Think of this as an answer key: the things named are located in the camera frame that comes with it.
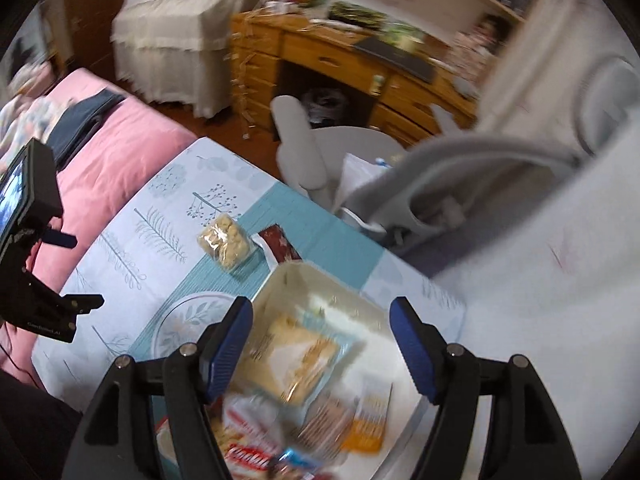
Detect lace-covered piano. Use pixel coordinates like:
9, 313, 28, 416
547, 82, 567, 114
110, 0, 251, 118

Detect black bag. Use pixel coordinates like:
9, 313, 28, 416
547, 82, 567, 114
302, 87, 351, 126

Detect orange bun packet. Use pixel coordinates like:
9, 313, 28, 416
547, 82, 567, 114
342, 382, 396, 453

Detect black desk mat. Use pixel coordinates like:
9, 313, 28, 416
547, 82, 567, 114
352, 40, 438, 83

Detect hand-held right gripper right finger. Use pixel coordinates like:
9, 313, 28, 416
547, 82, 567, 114
389, 296, 583, 480

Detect white floral cloth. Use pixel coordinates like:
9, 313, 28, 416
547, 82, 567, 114
400, 0, 640, 461

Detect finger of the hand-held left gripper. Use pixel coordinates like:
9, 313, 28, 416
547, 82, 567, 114
42, 229, 78, 249
60, 294, 105, 316

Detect pink blanket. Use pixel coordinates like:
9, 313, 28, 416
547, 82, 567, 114
0, 67, 198, 361

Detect navy cloth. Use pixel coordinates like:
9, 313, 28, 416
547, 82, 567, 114
47, 89, 126, 168

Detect white plastic bag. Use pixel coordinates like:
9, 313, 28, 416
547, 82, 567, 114
342, 154, 396, 196

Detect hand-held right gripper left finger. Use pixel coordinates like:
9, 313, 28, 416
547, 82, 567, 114
60, 296, 254, 480

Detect blue snack packet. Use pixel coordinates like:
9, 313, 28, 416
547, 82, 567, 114
272, 447, 326, 478

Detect white plastic bin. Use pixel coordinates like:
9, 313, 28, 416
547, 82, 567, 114
152, 260, 467, 480

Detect grey office chair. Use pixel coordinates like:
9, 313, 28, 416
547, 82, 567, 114
270, 95, 583, 256

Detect white floral blanket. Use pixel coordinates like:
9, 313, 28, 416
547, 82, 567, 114
0, 95, 66, 161

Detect wooden desk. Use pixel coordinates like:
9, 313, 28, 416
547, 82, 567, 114
230, 10, 481, 136

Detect round cookie packet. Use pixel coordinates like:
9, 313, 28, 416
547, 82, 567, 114
198, 212, 251, 273

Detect red white snack bag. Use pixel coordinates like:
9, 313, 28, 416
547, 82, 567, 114
220, 395, 291, 480

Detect light blue bread packet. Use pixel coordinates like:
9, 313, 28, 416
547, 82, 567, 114
232, 310, 368, 408

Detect dark red snack packet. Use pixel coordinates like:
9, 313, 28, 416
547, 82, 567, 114
257, 225, 303, 267

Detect person's dark pants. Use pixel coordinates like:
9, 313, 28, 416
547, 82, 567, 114
0, 370, 83, 480

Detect white fan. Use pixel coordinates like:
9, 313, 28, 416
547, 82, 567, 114
575, 55, 640, 161

